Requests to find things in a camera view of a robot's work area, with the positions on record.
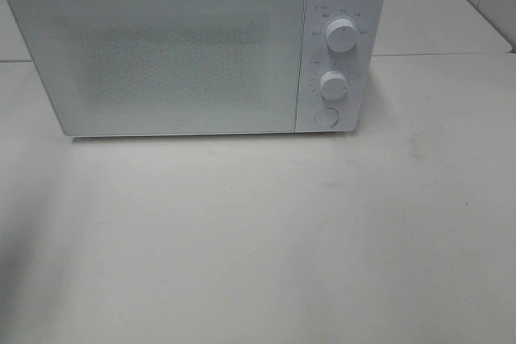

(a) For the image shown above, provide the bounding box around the round white door button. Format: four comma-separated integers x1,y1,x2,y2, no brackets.
314,108,339,128

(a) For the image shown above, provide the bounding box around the white timer knob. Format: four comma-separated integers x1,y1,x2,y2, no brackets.
319,71,348,101

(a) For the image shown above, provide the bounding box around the white microwave door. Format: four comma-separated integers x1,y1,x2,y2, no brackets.
8,0,305,137

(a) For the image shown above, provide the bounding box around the upper white power knob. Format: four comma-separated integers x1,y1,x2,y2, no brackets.
324,17,358,53

